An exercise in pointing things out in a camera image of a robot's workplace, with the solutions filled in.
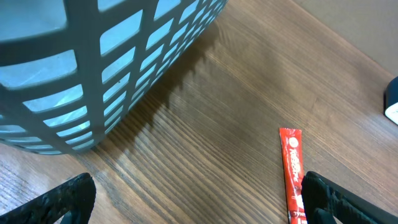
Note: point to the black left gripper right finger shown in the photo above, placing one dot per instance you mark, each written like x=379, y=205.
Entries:
x=326, y=202

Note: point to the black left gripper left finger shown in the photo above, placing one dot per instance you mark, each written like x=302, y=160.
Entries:
x=71, y=202

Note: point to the red Nescafe sachet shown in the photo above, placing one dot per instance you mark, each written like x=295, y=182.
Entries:
x=291, y=145

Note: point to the white barcode scanner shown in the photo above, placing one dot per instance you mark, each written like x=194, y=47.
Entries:
x=390, y=100

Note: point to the grey plastic basket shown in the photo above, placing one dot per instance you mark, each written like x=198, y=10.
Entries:
x=71, y=70

